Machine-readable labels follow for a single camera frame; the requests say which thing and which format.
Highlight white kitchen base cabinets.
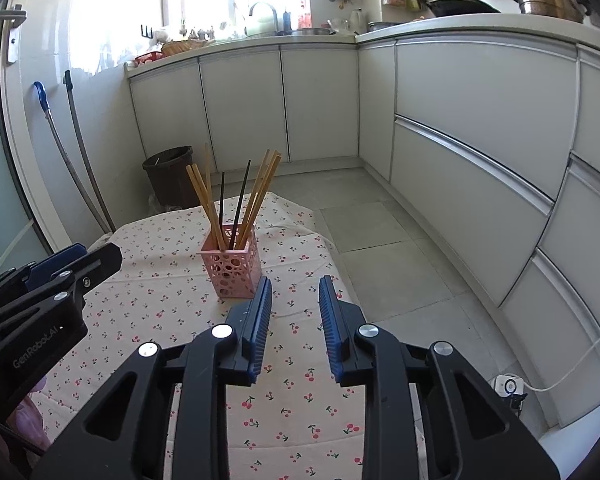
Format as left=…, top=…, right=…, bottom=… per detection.
left=125, top=24, right=600, bottom=431

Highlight steel stockpot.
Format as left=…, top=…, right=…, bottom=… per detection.
left=510, top=0, right=591, bottom=24

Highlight mop pole with blue grip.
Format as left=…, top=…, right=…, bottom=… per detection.
left=32, top=80, right=109, bottom=234

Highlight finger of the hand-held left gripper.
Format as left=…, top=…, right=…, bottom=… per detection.
left=0, top=242, right=88, bottom=312
left=0, top=242, right=124, bottom=334

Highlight person's left hand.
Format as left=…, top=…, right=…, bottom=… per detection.
left=7, top=378, right=47, bottom=444

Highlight white power adapter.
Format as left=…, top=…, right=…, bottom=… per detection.
left=489, top=372, right=529, bottom=414

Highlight pink perforated chopstick holder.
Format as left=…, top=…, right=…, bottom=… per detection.
left=201, top=224, right=262, bottom=301

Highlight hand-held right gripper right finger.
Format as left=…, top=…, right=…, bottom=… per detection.
left=318, top=275, right=566, bottom=480

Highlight cherry print tablecloth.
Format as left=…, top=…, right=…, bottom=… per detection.
left=22, top=191, right=426, bottom=480

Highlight wooden chopstick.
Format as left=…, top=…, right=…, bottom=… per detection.
left=244, top=154, right=283, bottom=249
left=239, top=148, right=272, bottom=242
left=242, top=151, right=279, bottom=246
left=192, top=162, right=229, bottom=250
left=203, top=142, right=215, bottom=231
left=185, top=164, right=225, bottom=251

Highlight black wok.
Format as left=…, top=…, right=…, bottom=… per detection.
left=382, top=0, right=504, bottom=19

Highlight brown plastic trash bin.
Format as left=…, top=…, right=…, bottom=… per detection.
left=142, top=146, right=195, bottom=210

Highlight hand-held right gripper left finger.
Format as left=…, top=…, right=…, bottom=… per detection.
left=30, top=276, right=274, bottom=480

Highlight wicker basket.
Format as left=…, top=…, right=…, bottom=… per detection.
left=160, top=39, right=216, bottom=57

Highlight metal door bracket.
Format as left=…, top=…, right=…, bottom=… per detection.
left=0, top=4, right=24, bottom=64

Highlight white power cable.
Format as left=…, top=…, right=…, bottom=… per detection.
left=522, top=322, right=600, bottom=394

